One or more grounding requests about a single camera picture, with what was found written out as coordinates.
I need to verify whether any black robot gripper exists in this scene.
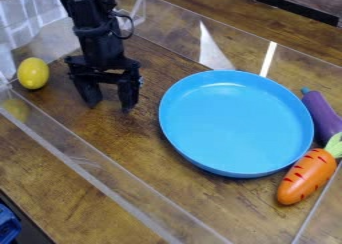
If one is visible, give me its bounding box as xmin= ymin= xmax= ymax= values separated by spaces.
xmin=61 ymin=0 xmax=144 ymax=113

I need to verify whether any yellow toy lemon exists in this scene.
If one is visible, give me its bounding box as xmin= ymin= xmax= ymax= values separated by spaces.
xmin=18 ymin=57 xmax=50 ymax=90

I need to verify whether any blue round plastic tray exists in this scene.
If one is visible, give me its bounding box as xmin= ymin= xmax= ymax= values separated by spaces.
xmin=160 ymin=70 xmax=315 ymax=178

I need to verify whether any blue object at corner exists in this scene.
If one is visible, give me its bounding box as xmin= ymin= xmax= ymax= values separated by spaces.
xmin=0 ymin=204 xmax=22 ymax=244

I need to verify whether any black baseboard strip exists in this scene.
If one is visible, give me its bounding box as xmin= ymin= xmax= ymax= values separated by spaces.
xmin=253 ymin=0 xmax=340 ymax=27

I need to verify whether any purple toy eggplant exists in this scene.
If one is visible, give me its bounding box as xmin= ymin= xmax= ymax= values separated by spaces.
xmin=301 ymin=88 xmax=342 ymax=145

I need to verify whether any orange toy carrot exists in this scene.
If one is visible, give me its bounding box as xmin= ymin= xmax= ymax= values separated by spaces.
xmin=277 ymin=132 xmax=342 ymax=205

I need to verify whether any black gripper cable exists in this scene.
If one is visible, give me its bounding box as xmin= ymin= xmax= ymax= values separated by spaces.
xmin=109 ymin=10 xmax=137 ymax=40

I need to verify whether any clear acrylic barrier wall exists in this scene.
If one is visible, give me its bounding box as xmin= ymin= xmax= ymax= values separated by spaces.
xmin=0 ymin=0 xmax=342 ymax=244

